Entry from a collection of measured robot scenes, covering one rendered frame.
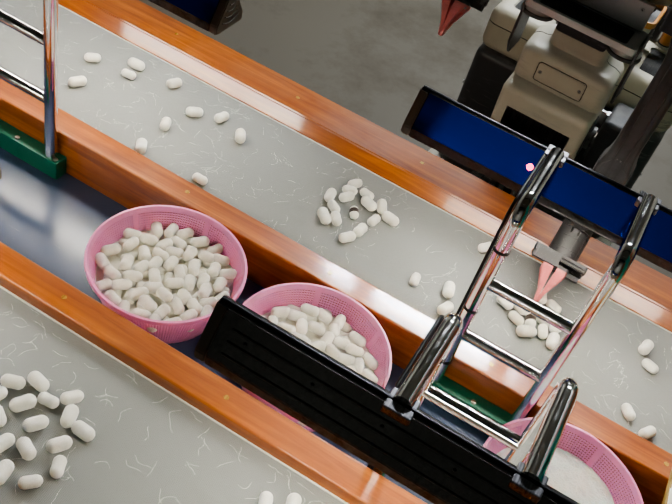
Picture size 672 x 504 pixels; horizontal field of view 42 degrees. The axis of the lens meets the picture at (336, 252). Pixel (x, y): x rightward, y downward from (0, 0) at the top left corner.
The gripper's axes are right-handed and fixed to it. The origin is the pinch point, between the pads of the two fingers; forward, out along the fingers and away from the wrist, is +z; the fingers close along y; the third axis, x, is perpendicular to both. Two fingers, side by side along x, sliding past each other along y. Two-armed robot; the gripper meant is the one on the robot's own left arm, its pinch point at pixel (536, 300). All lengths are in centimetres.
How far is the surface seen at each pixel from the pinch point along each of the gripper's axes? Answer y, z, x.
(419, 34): -94, -100, 186
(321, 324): -29.0, 23.7, -16.9
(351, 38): -113, -80, 169
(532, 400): 6.9, 16.9, -19.6
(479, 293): -8.1, 7.5, -30.9
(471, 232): -17.1, -6.6, 8.1
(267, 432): -24, 41, -36
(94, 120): -89, 12, -9
